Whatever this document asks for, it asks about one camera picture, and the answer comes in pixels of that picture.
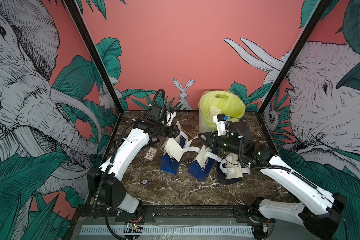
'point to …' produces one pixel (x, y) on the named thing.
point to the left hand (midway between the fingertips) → (177, 129)
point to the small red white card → (151, 153)
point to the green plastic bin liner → (231, 105)
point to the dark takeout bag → (229, 170)
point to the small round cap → (144, 181)
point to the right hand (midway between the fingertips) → (199, 133)
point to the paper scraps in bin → (214, 110)
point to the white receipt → (173, 149)
